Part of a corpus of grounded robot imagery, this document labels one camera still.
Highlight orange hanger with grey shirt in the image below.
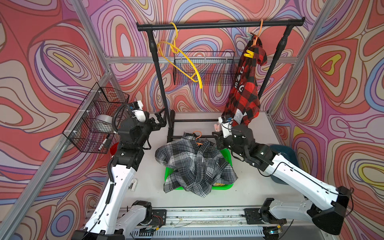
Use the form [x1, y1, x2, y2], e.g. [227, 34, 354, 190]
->
[193, 131, 206, 147]

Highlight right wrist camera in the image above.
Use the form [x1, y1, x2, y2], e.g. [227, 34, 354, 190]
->
[218, 116, 234, 138]

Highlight red plastic cup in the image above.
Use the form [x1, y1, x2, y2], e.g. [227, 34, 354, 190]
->
[110, 143, 119, 156]

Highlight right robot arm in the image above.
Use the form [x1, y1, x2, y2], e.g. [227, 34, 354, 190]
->
[213, 123, 352, 235]

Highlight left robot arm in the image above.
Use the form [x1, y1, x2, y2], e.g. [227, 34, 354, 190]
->
[72, 101, 167, 240]

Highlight orange hanger with red shirt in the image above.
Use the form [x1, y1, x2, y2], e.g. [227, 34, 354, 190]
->
[252, 19, 264, 47]

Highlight dark teal bin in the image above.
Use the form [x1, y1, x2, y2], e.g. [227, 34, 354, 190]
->
[270, 145, 300, 167]

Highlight yellow plastic hanger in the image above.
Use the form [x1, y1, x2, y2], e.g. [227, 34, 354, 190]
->
[156, 21, 204, 90]

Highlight pink clothespin on grey shirt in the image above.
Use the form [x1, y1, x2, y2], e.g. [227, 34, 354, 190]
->
[214, 123, 220, 132]

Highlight teal clothespin on red shirt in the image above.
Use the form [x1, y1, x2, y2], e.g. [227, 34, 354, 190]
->
[245, 33, 254, 41]

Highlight black wire basket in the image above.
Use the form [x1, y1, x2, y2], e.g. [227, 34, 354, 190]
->
[63, 83, 130, 154]
[173, 50, 237, 86]

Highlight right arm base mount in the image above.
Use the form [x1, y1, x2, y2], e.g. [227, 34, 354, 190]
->
[242, 208, 287, 225]

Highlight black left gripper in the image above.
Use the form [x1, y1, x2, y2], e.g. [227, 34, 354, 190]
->
[134, 108, 165, 151]

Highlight grey plaid long-sleeve shirt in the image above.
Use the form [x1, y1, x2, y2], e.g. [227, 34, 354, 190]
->
[155, 133, 238, 198]

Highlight grey tape roll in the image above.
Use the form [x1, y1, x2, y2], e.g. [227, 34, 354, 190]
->
[96, 115, 113, 124]

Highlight red plaid long-sleeve shirt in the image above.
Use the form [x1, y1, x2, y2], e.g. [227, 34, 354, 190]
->
[222, 35, 268, 126]

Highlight white clothespin on table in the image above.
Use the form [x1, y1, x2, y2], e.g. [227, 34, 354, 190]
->
[128, 178, 138, 192]

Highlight rear black wire basket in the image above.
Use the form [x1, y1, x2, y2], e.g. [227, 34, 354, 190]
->
[173, 50, 237, 86]

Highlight yellow clothespin on red shirt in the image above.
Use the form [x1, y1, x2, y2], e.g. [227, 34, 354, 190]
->
[244, 50, 255, 59]

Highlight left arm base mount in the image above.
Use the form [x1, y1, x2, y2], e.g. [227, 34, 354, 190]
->
[138, 209, 167, 227]

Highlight black marker in basket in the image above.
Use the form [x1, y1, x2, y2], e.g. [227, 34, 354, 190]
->
[98, 138, 108, 151]

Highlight green plastic basket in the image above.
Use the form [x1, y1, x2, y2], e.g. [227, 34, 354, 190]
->
[164, 149, 233, 191]

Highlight black clothes rack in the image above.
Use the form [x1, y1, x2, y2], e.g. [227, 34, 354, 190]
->
[137, 17, 306, 142]

